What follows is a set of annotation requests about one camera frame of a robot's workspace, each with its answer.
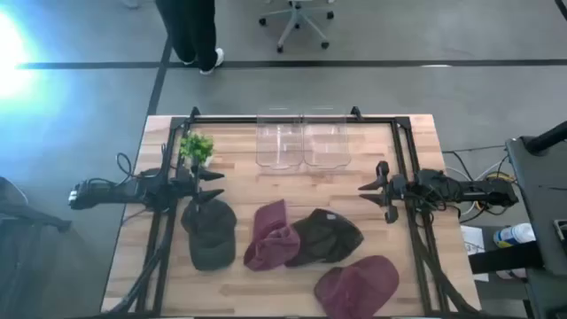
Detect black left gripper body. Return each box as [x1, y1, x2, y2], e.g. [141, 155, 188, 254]
[172, 164, 203, 209]

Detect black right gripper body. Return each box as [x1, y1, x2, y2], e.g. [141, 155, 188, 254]
[375, 159, 408, 225]

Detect dark grey cap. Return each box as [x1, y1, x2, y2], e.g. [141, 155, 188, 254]
[180, 198, 238, 272]

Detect black cap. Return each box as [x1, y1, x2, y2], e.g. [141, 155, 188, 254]
[284, 207, 365, 268]

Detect maroon cap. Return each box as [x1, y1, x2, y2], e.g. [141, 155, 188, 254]
[314, 254, 400, 319]
[243, 198, 301, 272]

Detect small green potted plant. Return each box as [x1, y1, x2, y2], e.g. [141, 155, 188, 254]
[179, 131, 216, 168]

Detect clear plastic bin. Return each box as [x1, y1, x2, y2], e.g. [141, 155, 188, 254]
[302, 105, 352, 169]
[255, 105, 305, 172]

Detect white paper sheet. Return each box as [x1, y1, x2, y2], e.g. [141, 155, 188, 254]
[460, 224, 490, 283]

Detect white wipes canister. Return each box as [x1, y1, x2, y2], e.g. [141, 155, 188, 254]
[493, 222, 537, 249]

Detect black flat bar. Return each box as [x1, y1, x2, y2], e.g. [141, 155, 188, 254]
[468, 241, 545, 275]

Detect person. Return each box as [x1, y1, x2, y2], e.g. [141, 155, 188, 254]
[154, 0, 225, 75]

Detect black desk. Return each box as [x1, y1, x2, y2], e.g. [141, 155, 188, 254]
[504, 120, 567, 319]

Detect black stand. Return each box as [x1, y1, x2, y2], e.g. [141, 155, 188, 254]
[0, 176, 72, 319]

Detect grey office chair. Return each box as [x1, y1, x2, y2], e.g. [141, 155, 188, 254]
[258, 0, 336, 54]

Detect black metal table frame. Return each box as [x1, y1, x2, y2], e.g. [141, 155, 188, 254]
[108, 105, 482, 316]

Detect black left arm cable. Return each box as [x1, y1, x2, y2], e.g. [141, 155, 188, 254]
[115, 152, 147, 181]

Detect white cable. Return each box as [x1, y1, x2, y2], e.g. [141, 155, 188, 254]
[445, 159, 506, 178]

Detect yellow cable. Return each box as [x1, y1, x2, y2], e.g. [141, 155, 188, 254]
[472, 172, 517, 213]

